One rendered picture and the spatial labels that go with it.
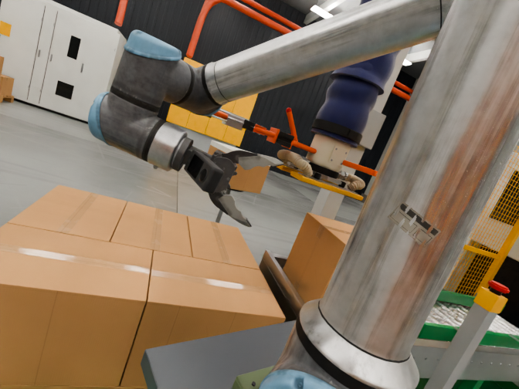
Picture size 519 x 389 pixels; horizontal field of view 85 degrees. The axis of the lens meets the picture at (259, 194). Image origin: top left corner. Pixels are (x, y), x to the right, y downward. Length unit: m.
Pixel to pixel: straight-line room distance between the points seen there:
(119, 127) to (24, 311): 0.83
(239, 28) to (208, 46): 1.31
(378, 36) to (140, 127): 0.43
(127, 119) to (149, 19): 11.47
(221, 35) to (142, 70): 11.46
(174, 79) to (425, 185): 0.46
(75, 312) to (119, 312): 0.14
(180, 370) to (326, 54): 0.67
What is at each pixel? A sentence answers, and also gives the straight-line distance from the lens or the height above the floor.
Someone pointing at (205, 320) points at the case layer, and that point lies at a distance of 1.26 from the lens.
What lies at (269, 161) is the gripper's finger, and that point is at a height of 1.21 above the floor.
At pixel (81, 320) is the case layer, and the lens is 1.25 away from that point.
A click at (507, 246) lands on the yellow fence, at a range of 3.43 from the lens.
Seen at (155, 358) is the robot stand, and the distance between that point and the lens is 0.71.
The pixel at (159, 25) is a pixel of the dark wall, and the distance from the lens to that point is 11.97.
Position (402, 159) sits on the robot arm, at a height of 1.28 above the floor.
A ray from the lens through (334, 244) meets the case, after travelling 1.35.
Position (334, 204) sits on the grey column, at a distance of 2.61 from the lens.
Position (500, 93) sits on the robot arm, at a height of 1.36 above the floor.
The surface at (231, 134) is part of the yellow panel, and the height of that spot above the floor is 0.98.
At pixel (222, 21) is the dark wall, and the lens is 12.15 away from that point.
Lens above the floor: 1.25
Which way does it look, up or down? 11 degrees down
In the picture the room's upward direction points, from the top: 21 degrees clockwise
